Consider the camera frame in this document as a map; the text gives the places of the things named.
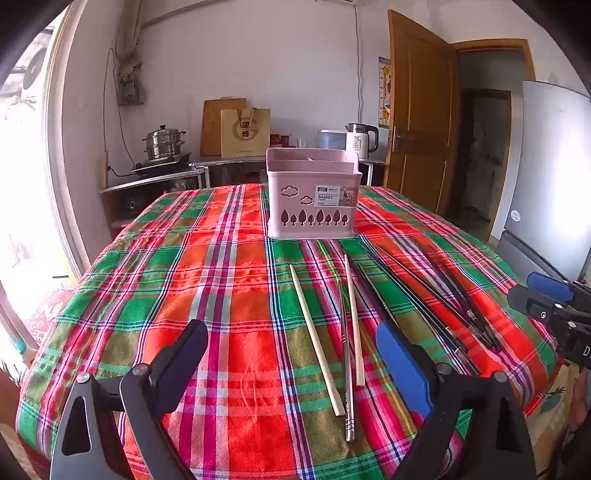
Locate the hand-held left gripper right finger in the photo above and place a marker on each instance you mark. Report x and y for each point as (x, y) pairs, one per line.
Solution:
(401, 369)

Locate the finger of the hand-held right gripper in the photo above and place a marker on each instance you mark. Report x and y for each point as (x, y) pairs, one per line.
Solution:
(549, 286)
(531, 300)

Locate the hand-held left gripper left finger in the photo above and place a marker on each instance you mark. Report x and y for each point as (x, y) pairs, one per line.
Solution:
(184, 355)

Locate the metal chopstick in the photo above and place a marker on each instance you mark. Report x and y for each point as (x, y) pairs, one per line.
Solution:
(344, 350)
(349, 401)

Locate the black chopstick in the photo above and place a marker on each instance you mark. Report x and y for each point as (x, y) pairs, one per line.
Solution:
(464, 307)
(461, 295)
(376, 293)
(422, 304)
(418, 291)

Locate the wooden chopstick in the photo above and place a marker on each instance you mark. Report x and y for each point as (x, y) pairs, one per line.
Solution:
(353, 318)
(316, 341)

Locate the pink plastic utensil basket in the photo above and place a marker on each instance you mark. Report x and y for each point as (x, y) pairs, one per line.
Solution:
(295, 194)

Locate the person's right forearm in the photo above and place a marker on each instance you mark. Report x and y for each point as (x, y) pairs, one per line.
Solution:
(581, 406)

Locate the plaid tablecloth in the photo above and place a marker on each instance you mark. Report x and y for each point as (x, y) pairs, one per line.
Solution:
(231, 323)

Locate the cream printed cloth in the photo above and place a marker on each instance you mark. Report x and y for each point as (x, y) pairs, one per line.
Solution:
(551, 401)

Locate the grey refrigerator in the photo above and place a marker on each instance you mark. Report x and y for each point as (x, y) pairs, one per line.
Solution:
(545, 161)

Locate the gas stove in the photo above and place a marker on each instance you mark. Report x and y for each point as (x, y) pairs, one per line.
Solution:
(161, 166)

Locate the steel counter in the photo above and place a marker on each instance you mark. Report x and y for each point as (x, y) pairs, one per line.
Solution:
(217, 160)

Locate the cream power strip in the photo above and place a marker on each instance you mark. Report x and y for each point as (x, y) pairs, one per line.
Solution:
(105, 168)

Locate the steel steamer pot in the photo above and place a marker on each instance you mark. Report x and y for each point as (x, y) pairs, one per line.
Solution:
(164, 143)

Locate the wooden door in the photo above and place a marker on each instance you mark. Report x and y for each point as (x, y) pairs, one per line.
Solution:
(420, 115)

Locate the brown paper bag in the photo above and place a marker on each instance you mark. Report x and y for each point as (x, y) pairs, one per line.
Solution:
(244, 138)

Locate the wooden cutting board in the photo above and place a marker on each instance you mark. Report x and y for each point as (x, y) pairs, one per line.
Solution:
(210, 129)

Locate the white electric kettle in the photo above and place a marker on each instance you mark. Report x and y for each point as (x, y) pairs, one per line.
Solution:
(360, 141)

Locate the red boxes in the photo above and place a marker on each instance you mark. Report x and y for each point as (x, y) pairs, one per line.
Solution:
(279, 141)

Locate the clear plastic container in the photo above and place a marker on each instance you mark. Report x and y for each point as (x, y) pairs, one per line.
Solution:
(332, 141)

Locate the clear glass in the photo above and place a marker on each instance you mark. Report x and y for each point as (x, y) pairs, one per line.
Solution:
(302, 143)

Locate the outdoor air conditioner unit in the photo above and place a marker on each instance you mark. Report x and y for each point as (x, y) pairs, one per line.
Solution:
(32, 69)

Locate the white window frame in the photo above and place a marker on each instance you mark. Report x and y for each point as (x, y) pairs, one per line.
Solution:
(64, 184)

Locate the wall poster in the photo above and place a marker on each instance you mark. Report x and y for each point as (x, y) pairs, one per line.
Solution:
(384, 92)

